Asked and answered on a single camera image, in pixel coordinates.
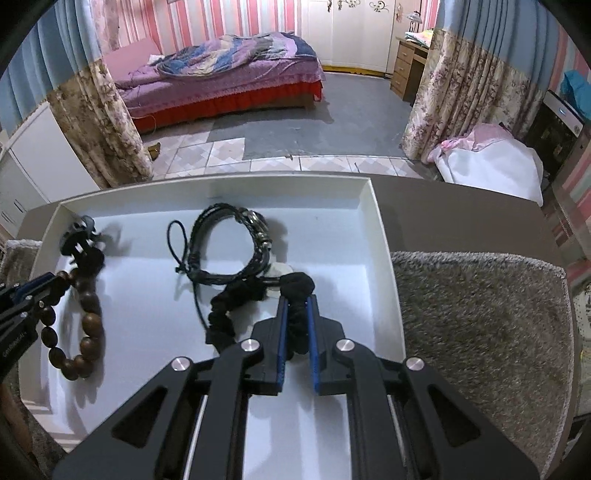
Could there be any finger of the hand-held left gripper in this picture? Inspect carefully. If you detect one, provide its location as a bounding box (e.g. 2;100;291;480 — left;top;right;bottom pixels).
0;271;71;308
0;301;51;371

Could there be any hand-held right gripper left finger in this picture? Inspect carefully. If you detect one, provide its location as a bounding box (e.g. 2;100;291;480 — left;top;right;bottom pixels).
53;294;290;480

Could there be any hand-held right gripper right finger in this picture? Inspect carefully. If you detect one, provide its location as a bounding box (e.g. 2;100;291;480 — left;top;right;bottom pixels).
307;294;539;480

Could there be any brown wooden bead bracelet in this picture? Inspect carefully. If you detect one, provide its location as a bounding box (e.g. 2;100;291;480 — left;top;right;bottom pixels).
39;269;105;382

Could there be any black scrunchie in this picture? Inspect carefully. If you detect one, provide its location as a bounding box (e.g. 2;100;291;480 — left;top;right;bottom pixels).
205;272;316;361

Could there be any white tray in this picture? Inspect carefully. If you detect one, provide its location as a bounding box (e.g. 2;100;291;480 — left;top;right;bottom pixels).
16;174;408;480

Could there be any black hair claw clip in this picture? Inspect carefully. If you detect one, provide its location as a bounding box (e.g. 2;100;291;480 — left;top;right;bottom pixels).
60;215;108;278

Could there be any white cabinet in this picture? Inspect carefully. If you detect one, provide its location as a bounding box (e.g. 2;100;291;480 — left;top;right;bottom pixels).
0;102;101;237

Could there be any blue floral curtain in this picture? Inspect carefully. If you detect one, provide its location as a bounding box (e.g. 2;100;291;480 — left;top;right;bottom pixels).
0;0;156;191
401;0;567;163

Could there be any pink pillow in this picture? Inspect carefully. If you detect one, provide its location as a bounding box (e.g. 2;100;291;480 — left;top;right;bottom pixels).
104;38;163;88

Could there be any white bundle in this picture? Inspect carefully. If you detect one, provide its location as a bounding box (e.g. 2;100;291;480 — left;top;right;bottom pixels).
435;137;546;207

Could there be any bed with purple bedspread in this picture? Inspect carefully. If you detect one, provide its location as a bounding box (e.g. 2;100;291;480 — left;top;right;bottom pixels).
104;32;327;136

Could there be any pink cloth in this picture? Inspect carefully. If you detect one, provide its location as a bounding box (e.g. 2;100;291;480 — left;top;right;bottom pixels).
427;123;516;163

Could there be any purple patterned quilt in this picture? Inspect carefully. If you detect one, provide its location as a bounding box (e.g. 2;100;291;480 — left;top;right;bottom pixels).
154;33;320;82

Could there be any wooden desk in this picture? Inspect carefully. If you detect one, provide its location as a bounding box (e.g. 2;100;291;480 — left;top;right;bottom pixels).
390;39;431;103

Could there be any white wardrobe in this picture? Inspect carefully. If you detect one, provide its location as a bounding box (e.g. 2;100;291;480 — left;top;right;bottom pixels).
300;0;440;75

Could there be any black appliance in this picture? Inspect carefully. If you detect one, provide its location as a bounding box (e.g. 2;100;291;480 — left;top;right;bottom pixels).
524;90;588;180

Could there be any blue bag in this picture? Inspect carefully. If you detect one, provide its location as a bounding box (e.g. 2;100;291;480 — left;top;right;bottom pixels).
560;69;591;96

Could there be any black braided cord bracelet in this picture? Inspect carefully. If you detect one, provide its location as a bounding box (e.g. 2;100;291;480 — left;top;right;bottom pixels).
167;204;274;331

